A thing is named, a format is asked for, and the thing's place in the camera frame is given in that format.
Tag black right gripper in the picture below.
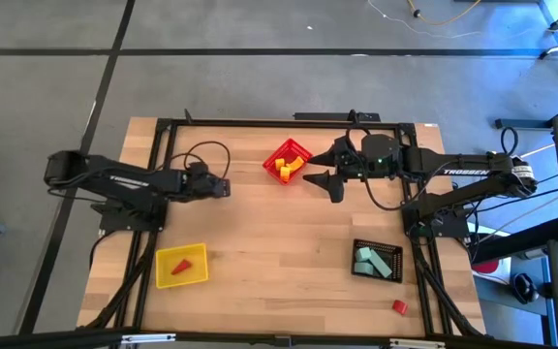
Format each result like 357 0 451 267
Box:
302 135 365 204

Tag red wedge block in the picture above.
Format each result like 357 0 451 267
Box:
170 258 194 276

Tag yellow plastic basket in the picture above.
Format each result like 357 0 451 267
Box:
155 242 210 290

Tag black plastic basket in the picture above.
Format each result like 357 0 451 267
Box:
351 238 405 284

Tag long teal block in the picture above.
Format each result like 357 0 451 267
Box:
368 250 393 279

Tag red plastic basket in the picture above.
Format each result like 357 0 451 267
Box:
262 138 315 186

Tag red round object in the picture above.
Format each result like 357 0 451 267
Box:
471 259 501 275

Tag black floor stand foot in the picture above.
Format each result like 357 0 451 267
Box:
495 94 558 131

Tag black diagonal stand beam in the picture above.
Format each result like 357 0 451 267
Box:
467 215 558 266

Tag black rig beam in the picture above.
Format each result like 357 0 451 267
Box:
0 327 558 349

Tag black headphones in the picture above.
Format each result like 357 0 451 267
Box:
510 271 543 305

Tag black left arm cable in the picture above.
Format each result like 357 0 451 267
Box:
181 140 233 180

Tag black frame bracket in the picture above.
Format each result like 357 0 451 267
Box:
293 109 382 123

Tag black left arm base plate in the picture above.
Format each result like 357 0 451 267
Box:
99 193 170 233

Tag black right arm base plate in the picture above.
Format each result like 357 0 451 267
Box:
401 199 469 238

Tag silver beam bracket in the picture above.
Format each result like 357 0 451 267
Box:
388 337 446 349
120 332 177 346

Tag white floor cable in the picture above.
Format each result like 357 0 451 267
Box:
367 0 483 40

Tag yellow floor cable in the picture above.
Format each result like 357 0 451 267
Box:
407 0 482 27

